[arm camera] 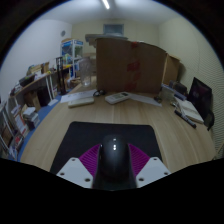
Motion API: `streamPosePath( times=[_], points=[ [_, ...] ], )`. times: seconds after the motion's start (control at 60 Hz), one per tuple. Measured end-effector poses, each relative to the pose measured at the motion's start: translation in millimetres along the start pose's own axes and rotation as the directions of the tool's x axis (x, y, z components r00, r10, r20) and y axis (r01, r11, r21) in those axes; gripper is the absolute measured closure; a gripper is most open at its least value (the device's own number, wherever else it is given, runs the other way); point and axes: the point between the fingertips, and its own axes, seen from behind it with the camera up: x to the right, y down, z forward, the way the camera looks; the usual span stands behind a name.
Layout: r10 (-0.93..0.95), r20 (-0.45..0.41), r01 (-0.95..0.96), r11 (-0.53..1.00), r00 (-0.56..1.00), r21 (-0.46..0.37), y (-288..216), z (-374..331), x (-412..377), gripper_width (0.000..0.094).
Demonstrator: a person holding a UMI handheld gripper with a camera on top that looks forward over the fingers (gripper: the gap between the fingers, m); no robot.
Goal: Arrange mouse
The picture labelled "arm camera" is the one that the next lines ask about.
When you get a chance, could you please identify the white paper sheet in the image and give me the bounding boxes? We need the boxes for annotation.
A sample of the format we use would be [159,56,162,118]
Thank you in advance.
[59,88,98,104]
[128,92,164,108]

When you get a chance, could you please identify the black computer mouse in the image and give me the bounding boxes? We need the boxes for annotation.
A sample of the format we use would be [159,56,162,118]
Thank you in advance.
[94,133,136,188]

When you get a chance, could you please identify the clear plastic container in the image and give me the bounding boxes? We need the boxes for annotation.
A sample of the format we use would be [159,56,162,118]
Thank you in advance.
[162,86,176,102]

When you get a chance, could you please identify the large brown cardboard box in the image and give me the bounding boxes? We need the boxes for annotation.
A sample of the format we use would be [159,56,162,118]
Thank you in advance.
[95,36,168,95]

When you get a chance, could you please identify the black office chair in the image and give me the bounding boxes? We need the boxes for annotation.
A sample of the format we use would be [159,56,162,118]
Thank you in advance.
[187,76,216,132]

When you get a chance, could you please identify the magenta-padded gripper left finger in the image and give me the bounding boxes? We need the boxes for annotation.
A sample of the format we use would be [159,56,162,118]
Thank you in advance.
[55,143,102,189]

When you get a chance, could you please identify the black metal rack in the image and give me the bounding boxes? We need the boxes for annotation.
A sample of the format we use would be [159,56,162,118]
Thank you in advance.
[55,56,68,96]

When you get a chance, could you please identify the open white book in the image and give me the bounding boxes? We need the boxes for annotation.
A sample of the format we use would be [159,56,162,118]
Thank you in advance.
[174,97,205,125]

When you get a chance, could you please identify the black marker pen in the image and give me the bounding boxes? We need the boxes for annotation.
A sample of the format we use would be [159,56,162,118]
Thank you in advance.
[173,109,198,130]

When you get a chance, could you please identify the grey door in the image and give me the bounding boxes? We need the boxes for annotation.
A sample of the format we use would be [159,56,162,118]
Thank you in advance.
[102,23,125,36]

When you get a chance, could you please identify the tall brown cardboard box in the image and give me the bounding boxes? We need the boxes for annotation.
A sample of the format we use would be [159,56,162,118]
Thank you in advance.
[162,53,181,86]

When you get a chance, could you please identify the tall clear plastic jar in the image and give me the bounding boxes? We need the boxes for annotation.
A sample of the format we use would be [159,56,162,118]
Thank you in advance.
[78,56,93,88]

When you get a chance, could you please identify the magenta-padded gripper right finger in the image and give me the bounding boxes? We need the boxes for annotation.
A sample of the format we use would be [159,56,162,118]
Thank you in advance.
[128,143,172,189]

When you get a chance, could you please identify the white flat rectangular device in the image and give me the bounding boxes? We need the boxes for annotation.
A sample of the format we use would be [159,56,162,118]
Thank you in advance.
[67,96,96,109]

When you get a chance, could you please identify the ceiling tube light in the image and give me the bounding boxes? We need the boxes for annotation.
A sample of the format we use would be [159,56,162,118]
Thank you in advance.
[101,0,111,11]

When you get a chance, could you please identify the black eyeglasses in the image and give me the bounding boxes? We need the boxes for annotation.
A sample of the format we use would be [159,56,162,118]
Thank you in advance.
[92,88,107,98]

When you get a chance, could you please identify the cluttered shelf unit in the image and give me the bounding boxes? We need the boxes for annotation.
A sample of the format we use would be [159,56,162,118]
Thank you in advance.
[0,61,62,162]

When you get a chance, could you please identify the black mouse pad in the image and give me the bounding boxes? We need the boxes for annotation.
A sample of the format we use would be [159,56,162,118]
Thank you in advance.
[49,120,164,175]

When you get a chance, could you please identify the white remote control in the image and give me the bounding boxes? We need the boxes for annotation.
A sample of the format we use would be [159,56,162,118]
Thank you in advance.
[104,91,131,106]

